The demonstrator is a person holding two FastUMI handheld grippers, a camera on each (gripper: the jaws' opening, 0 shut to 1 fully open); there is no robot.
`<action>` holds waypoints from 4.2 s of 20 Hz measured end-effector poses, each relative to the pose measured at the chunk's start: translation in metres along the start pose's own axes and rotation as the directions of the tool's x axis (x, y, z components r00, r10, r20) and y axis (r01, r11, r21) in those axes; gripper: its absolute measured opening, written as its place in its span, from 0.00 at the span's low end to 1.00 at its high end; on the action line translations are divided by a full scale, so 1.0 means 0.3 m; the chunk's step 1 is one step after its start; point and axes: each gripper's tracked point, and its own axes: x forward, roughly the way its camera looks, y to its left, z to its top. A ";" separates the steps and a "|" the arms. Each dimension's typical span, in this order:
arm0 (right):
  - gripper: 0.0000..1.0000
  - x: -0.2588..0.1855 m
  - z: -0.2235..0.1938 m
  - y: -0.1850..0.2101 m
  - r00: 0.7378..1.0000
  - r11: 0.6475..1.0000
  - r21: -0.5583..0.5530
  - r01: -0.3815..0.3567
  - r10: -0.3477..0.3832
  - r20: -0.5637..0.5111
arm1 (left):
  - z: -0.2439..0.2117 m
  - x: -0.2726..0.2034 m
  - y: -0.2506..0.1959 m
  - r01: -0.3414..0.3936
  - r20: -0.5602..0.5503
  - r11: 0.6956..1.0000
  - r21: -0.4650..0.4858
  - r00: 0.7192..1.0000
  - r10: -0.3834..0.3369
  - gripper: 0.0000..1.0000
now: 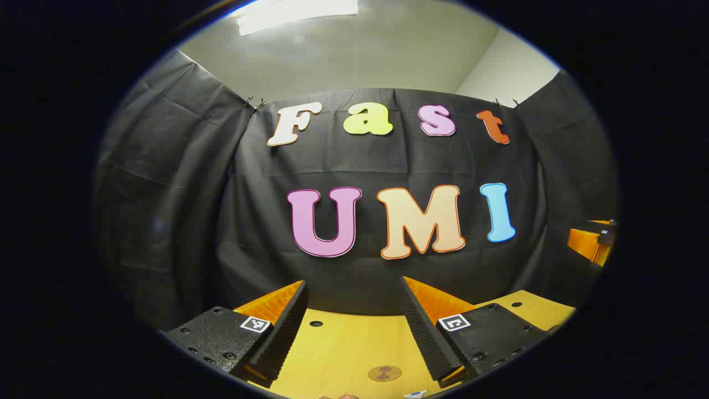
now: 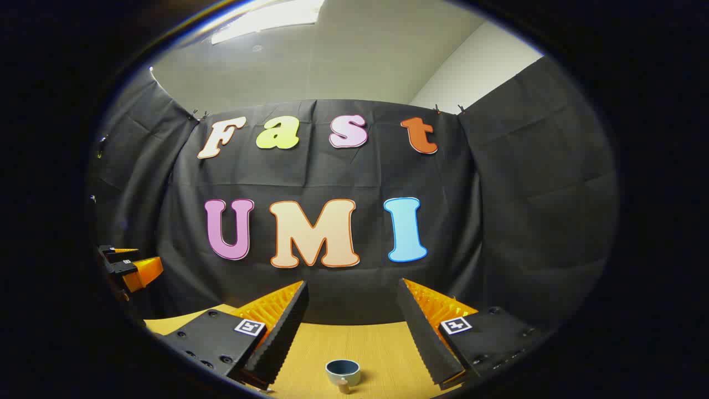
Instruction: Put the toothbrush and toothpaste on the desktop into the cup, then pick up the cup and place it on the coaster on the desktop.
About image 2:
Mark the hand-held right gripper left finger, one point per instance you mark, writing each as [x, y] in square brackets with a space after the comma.
[279, 332]

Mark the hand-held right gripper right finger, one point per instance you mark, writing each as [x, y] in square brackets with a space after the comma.
[424, 332]

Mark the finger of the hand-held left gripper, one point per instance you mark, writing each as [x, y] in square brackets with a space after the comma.
[111, 250]
[145, 271]

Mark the wooden desktop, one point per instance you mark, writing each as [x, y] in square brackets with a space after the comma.
[382, 349]

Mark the black backdrop cloth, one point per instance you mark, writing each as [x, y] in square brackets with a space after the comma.
[498, 194]

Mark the ceiling light panel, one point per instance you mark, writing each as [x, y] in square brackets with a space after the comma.
[266, 19]

